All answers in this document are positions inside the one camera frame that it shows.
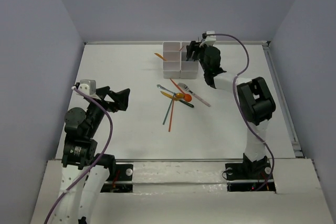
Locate white left organizer container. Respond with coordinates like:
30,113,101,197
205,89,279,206
162,41,181,79

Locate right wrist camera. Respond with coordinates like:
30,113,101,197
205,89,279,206
200,31,216,47

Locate white organizer container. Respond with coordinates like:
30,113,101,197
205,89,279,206
180,42,199,79
162,41,181,79

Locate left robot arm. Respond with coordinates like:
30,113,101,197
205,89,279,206
44,80,131,223

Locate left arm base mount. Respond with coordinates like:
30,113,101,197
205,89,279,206
100,163,133,193

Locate orange spoon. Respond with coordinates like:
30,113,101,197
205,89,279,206
183,94,192,102

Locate orange plastic knife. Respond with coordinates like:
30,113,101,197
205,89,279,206
154,52,167,61

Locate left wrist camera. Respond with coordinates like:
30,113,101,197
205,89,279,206
72,79,96,96

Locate gold knife green handle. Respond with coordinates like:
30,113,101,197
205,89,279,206
160,91,194,108

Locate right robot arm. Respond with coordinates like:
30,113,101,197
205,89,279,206
186,41,276,178

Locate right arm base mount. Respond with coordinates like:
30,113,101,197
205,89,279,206
222,163,276,193

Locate red-orange chopstick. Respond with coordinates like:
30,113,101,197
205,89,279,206
170,78,186,95
169,99,174,132

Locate white right organizer container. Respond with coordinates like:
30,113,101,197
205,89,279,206
180,42,199,79

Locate silver fork pink handle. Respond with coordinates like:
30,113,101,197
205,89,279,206
177,82,211,108

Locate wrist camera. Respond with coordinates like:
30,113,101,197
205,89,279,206
72,79,96,96
200,31,216,47

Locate teal chopstick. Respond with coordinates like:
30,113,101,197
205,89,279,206
161,91,175,125

